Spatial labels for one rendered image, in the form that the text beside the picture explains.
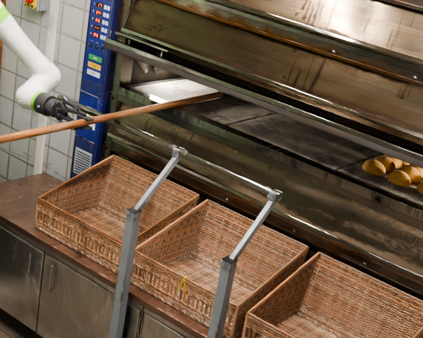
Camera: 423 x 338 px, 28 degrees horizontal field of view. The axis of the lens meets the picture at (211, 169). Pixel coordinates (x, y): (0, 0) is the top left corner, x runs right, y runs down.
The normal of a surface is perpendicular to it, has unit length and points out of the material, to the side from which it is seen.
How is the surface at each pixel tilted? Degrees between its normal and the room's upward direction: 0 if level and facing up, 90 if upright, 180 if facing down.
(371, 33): 69
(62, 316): 90
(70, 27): 90
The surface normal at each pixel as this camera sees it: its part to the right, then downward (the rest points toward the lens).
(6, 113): -0.62, 0.18
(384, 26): -0.53, -0.15
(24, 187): 0.17, -0.92
